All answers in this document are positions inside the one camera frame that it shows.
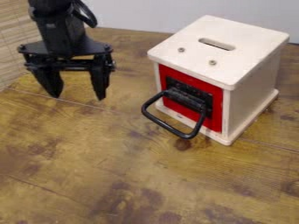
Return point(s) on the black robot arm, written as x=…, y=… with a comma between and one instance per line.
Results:
x=79, y=63

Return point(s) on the black metal drawer handle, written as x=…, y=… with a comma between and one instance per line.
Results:
x=171, y=116

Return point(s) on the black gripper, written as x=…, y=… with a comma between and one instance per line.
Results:
x=64, y=40

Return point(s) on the white wooden box cabinet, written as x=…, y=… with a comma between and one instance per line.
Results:
x=232, y=55

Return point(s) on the red wooden drawer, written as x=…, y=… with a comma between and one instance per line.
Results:
x=200, y=89

